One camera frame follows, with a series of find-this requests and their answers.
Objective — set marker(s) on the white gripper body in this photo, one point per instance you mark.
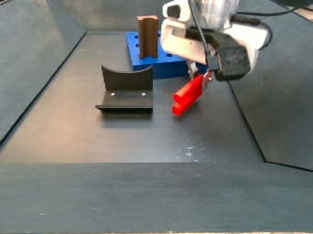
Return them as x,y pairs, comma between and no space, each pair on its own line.
211,15

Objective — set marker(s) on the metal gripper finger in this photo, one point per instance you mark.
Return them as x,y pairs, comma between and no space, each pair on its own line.
192,68
207,78

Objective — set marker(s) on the red square-circle object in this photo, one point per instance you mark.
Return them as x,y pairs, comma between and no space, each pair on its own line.
185,95

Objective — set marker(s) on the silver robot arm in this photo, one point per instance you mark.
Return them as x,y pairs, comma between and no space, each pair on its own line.
195,33

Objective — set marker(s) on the blue foam fixture block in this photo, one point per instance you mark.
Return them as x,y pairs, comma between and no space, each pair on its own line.
167,66

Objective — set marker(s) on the black curved regrasp stand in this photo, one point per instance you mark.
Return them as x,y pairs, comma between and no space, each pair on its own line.
128,91

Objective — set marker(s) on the brown tall grooved block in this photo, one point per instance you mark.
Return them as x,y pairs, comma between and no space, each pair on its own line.
147,35

